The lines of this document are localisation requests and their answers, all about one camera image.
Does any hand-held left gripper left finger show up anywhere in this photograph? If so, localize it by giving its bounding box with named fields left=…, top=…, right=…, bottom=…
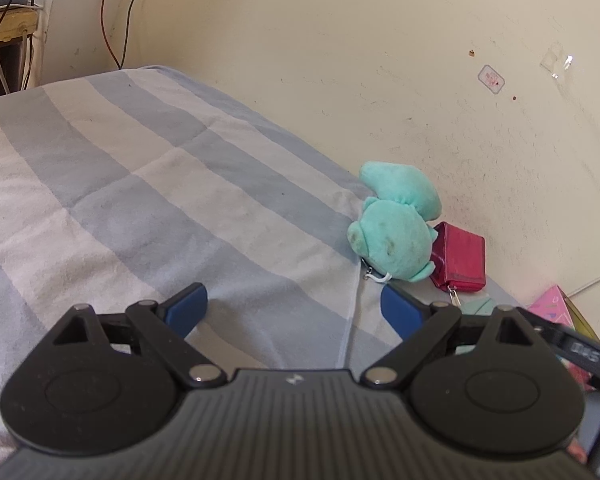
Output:
left=52, top=281, right=227, bottom=389

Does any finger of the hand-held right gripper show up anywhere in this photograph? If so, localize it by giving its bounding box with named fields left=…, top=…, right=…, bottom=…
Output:
left=522, top=310, right=564, bottom=343

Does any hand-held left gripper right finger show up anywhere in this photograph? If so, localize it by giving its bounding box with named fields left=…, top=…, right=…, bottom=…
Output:
left=361, top=284, right=535, bottom=389

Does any pink tin box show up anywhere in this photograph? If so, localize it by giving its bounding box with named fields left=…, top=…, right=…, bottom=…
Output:
left=526, top=284, right=600, bottom=343

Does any teal plush toy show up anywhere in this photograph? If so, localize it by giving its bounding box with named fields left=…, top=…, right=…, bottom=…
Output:
left=347, top=160, right=444, bottom=284

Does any red zip pouch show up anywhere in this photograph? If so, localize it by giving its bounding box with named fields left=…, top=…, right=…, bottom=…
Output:
left=428, top=221, right=487, bottom=307

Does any striped bed sheet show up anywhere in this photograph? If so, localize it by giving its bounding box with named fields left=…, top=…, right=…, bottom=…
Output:
left=0, top=64, right=527, bottom=458

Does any clear tape piece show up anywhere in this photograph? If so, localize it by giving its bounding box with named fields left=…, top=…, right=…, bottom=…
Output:
left=539, top=44, right=577, bottom=80

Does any wooden shelf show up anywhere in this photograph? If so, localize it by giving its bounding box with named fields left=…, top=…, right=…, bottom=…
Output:
left=0, top=0, right=47, bottom=102

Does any white cable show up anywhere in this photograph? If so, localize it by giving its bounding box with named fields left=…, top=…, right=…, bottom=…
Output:
left=566, top=266, right=600, bottom=297

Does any small wall sticker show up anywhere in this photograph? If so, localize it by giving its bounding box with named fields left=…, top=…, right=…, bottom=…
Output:
left=477, top=64, right=507, bottom=96

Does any black cable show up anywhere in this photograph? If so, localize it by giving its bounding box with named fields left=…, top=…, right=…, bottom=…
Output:
left=121, top=0, right=154, bottom=69

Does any red cable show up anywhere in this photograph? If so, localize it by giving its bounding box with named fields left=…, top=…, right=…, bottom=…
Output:
left=99, top=0, right=122, bottom=70

